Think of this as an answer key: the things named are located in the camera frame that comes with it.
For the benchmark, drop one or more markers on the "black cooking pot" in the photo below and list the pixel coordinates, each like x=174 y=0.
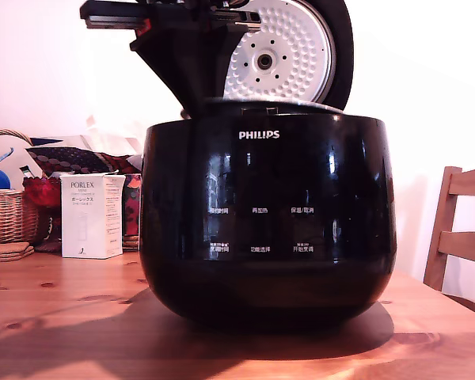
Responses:
x=293 y=105

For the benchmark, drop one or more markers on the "rice cooker lid, dimpled plate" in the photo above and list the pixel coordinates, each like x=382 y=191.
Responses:
x=301 y=51

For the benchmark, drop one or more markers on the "black Philips rice cooker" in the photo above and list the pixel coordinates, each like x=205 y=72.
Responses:
x=267 y=237

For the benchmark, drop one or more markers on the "dark dotted patterned fabric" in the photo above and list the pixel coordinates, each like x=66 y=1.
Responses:
x=73 y=158

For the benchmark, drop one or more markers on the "red floral tin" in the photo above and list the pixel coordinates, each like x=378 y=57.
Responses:
x=132 y=202

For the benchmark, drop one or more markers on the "white bag with blue stripe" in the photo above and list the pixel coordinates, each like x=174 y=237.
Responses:
x=17 y=158

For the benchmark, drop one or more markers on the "white Porlex cardboard box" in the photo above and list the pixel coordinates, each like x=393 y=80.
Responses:
x=89 y=221

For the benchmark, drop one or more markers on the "red lace-edged bowl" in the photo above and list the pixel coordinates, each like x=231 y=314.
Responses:
x=43 y=192

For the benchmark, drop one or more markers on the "round woven trivet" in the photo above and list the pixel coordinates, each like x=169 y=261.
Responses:
x=130 y=242

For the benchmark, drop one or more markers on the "woven wicker basket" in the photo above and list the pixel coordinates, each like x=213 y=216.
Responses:
x=6 y=217

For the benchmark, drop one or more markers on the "stack of cork coasters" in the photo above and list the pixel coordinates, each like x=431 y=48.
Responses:
x=6 y=251

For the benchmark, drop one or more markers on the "wooden chair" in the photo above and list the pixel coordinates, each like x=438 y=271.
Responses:
x=443 y=233

